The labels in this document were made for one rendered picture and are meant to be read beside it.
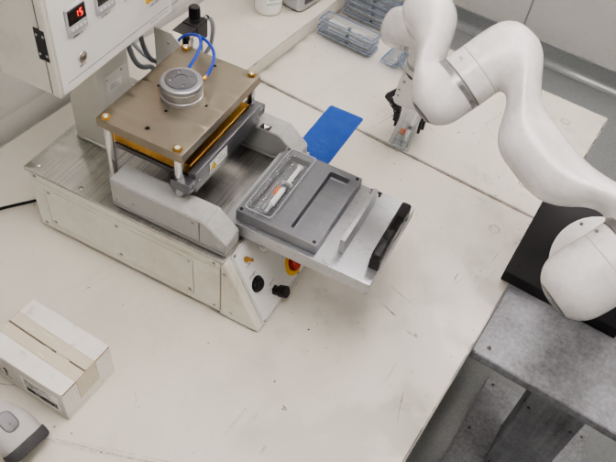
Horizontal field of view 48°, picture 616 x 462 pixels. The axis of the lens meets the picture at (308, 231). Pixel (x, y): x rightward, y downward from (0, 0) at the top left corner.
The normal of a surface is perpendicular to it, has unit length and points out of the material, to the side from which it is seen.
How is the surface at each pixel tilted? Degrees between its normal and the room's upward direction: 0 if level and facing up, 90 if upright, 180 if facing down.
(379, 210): 0
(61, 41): 90
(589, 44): 90
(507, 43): 41
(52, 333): 2
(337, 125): 0
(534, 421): 90
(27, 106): 90
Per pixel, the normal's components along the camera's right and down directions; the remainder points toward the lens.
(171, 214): -0.46, 0.64
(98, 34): 0.88, 0.40
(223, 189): 0.10, -0.65
